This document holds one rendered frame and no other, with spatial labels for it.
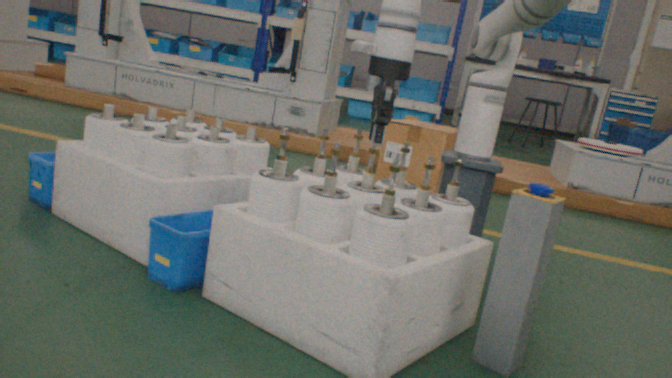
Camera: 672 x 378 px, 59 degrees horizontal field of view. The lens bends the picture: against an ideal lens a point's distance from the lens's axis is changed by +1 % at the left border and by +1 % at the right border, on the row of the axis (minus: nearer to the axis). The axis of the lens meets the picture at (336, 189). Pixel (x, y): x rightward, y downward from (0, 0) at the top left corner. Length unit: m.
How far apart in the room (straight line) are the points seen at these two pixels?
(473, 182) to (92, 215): 0.88
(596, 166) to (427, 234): 2.08
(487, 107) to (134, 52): 2.50
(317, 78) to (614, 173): 1.51
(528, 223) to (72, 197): 1.00
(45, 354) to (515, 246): 0.74
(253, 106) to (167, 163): 1.88
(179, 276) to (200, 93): 2.15
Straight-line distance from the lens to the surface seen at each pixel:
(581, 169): 3.02
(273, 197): 1.04
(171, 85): 3.29
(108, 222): 1.36
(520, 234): 1.03
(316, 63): 3.08
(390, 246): 0.92
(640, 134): 5.46
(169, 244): 1.14
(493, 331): 1.08
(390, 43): 1.05
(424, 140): 2.13
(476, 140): 1.45
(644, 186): 3.10
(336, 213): 0.97
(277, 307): 1.02
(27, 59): 4.22
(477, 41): 1.45
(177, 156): 1.26
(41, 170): 1.60
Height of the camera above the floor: 0.47
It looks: 12 degrees down
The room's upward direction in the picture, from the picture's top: 10 degrees clockwise
